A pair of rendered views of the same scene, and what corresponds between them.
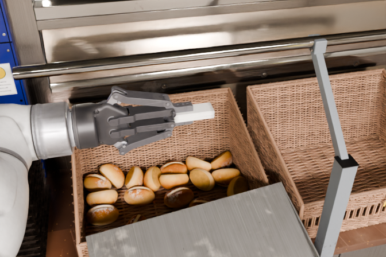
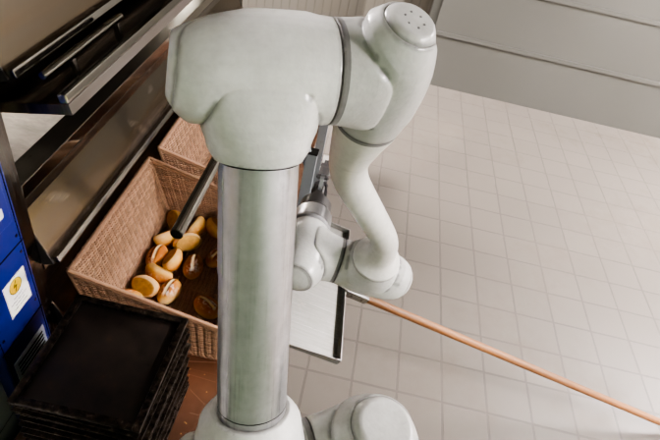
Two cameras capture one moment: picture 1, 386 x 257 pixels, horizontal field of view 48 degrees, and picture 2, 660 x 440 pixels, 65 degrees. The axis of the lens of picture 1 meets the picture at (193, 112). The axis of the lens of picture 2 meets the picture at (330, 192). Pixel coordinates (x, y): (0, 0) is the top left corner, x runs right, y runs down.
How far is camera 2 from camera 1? 1.20 m
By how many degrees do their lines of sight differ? 60
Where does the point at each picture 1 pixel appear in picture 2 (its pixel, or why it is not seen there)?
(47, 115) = (321, 212)
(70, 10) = (47, 166)
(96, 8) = (64, 149)
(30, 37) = (23, 222)
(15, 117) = (318, 224)
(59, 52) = (42, 219)
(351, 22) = not seen: hidden behind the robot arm
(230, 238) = not seen: hidden behind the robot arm
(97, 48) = (67, 191)
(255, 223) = not seen: hidden behind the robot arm
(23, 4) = (14, 189)
